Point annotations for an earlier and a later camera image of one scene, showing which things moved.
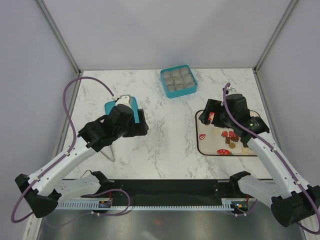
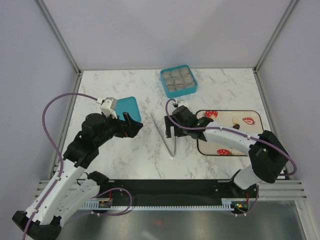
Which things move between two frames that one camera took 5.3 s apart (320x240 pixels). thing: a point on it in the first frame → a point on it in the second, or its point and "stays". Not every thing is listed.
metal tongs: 107,151 → 163,140
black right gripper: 215,106 → 168,125
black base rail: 174,192 stays
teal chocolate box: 178,81 stays
